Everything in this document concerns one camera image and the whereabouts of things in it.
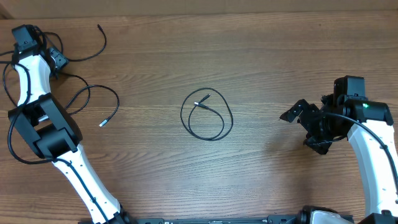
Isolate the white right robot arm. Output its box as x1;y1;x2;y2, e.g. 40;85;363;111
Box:
280;76;397;223

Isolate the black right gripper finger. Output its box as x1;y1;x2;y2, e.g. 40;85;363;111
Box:
279;99;310;123
303;136;332;155

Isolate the cardboard back wall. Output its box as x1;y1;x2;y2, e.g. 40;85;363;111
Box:
1;0;397;19

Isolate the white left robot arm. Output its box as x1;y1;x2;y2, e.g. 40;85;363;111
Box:
7;25;134;223

